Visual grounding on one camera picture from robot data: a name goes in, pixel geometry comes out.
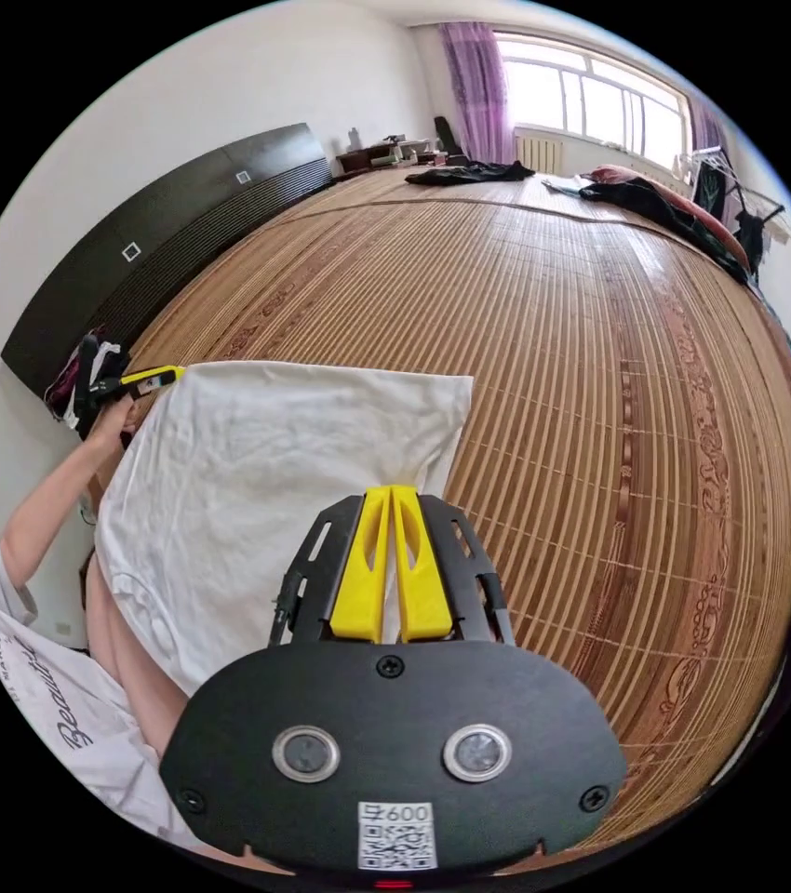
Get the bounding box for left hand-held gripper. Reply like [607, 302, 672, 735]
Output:
[76, 334, 188, 442]

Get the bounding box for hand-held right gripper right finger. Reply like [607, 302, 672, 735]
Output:
[390, 485, 455, 642]

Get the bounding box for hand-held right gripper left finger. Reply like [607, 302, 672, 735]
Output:
[329, 486, 393, 643]

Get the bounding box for white short sleeve shirt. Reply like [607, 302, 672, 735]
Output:
[93, 360, 476, 699]

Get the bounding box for person's left forearm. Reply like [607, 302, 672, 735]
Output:
[0, 437, 122, 606]

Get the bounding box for person's right forearm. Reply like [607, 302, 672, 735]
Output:
[84, 556, 192, 762]

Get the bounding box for person's left hand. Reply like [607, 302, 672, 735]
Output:
[87, 400, 140, 455]

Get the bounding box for person's right hand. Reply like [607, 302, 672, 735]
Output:
[193, 833, 552, 877]

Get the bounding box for pile of clothes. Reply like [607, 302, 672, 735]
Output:
[579, 164, 754, 285]
[45, 327, 133, 430]

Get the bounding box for bed with woven mat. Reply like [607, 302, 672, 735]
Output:
[0, 122, 791, 860]

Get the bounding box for person's body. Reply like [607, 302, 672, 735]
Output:
[0, 538, 229, 854]

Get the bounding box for dark wooden desk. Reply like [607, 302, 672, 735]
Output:
[334, 127, 447, 179]

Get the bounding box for black garment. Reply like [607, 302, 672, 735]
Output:
[405, 159, 537, 188]

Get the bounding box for purple curtain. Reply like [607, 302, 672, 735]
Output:
[436, 20, 516, 167]
[687, 96, 731, 156]

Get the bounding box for white radiator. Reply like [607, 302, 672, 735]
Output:
[514, 132, 566, 173]

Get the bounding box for clothes drying rack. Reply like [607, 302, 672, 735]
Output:
[674, 144, 791, 282]

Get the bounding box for window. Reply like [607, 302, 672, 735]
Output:
[491, 30, 692, 177]

